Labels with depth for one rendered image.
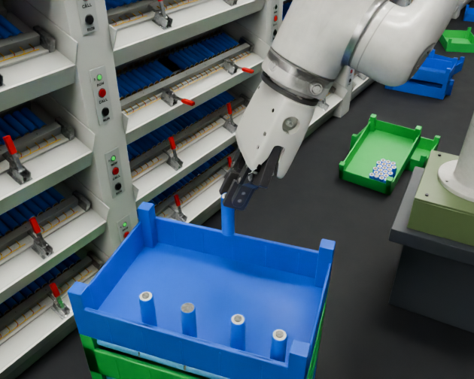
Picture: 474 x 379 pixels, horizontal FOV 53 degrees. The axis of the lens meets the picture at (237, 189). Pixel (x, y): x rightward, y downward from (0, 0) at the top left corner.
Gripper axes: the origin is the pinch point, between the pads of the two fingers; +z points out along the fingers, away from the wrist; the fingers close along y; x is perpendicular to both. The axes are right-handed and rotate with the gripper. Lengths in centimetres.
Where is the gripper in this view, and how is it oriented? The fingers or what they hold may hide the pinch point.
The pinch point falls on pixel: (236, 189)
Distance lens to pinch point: 63.2
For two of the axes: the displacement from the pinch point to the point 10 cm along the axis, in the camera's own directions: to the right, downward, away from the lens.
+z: -4.1, 7.9, 4.4
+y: -2.0, -5.6, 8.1
